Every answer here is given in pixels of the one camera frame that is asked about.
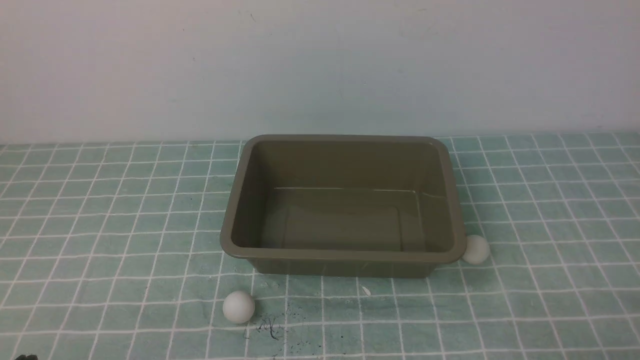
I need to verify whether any white ping-pong ball front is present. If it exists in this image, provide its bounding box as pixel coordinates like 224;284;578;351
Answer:
222;291;256;324

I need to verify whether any white ping-pong ball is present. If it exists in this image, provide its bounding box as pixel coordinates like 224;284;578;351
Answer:
461;234;490;265
222;291;256;324

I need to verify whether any olive green plastic bin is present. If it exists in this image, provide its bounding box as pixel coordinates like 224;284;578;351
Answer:
219;134;467;278

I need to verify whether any teal checkered table cloth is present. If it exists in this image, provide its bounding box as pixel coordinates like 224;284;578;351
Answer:
0;131;640;360

